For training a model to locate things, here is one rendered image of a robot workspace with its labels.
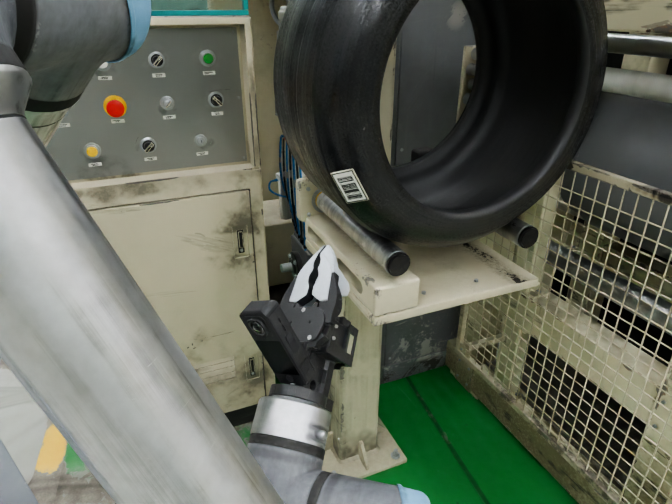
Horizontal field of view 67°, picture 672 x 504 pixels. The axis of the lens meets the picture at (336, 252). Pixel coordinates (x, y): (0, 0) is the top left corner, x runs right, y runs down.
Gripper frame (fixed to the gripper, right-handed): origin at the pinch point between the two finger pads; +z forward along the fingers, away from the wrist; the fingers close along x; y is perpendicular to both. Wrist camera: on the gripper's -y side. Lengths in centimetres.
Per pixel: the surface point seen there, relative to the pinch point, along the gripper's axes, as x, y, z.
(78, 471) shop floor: -119, 53, -36
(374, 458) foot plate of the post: -45, 101, -14
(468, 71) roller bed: 0, 39, 75
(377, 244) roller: -3.3, 18.1, 11.8
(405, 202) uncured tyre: 5.3, 10.7, 14.2
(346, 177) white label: 0.0, 1.4, 13.6
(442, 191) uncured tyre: -1, 36, 35
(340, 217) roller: -15.0, 20.8, 21.0
